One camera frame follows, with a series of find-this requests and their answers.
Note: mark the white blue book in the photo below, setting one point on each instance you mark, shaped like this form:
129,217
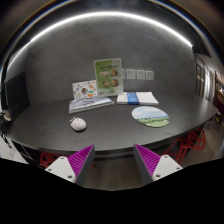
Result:
137,98

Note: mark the white computer mouse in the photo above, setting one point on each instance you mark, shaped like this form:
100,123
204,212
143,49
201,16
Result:
78,124

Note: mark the green menu sign stand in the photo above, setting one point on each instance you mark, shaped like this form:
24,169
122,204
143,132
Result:
108,74

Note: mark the white wall socket plate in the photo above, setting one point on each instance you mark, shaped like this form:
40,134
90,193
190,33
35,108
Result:
150,75
130,73
141,74

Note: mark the colourful sticker laptop lid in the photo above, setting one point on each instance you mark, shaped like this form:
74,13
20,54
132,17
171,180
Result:
85,89

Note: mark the red metal chair right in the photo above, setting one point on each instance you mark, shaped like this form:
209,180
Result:
195,140

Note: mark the round landscape mouse pad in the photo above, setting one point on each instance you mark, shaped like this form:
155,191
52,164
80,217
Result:
150,116

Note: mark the grey laptop keyboard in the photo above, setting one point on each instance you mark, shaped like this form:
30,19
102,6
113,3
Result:
88,103

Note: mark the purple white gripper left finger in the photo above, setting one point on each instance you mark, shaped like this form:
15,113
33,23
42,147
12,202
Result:
74,167

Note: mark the red metal chair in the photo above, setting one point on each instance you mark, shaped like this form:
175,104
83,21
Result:
195,140
47,159

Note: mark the red metal chair left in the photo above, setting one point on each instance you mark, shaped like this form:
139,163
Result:
47,159

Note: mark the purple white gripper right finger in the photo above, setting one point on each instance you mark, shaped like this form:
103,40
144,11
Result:
152,166

